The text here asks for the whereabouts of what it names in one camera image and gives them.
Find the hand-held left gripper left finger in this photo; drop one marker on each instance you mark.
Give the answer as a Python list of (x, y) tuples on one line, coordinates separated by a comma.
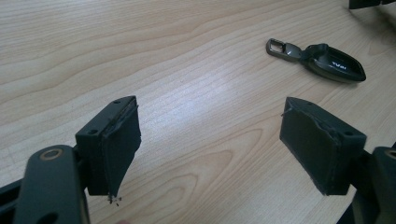
[(107, 149)]

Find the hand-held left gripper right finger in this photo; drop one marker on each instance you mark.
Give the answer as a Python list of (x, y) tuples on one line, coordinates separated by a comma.
[(317, 149)]

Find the black car key fob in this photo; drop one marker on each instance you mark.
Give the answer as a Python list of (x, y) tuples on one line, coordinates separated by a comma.
[(330, 62)]

